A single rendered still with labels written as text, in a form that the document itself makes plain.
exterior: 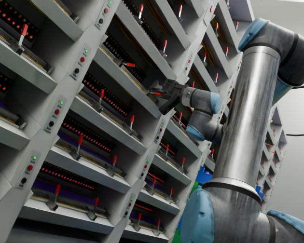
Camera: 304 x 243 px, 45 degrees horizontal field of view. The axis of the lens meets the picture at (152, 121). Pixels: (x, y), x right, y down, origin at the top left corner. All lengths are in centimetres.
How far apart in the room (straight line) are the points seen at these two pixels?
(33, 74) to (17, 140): 20
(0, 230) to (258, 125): 83
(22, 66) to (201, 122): 81
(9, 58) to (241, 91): 65
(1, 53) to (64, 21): 24
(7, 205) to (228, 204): 68
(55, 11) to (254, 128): 68
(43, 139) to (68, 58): 28
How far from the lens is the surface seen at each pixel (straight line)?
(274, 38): 117
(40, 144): 123
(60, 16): 120
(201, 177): 182
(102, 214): 174
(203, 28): 204
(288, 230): 94
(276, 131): 462
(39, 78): 117
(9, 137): 115
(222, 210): 86
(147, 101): 168
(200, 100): 163
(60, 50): 129
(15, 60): 111
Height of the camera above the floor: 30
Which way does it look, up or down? 12 degrees up
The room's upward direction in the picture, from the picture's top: 23 degrees clockwise
